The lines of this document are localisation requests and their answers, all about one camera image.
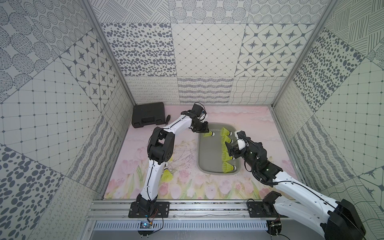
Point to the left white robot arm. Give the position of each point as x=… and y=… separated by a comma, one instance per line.
x=160, y=149

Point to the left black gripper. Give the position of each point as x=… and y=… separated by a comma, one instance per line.
x=201, y=127

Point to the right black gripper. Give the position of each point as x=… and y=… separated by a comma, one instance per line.
x=232, y=149

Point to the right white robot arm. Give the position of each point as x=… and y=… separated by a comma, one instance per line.
x=331, y=219

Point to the black plastic tool case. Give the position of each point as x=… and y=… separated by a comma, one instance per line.
x=148, y=114

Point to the black handled screwdriver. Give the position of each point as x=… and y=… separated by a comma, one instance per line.
x=167, y=119

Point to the grey plastic storage box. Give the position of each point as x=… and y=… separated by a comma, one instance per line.
x=210, y=151

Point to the yellow shuttlecock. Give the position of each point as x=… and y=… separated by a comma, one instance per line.
x=225, y=132
x=226, y=139
x=226, y=157
x=227, y=167
x=209, y=134
x=167, y=176

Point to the small green circuit board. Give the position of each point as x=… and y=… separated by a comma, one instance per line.
x=145, y=225

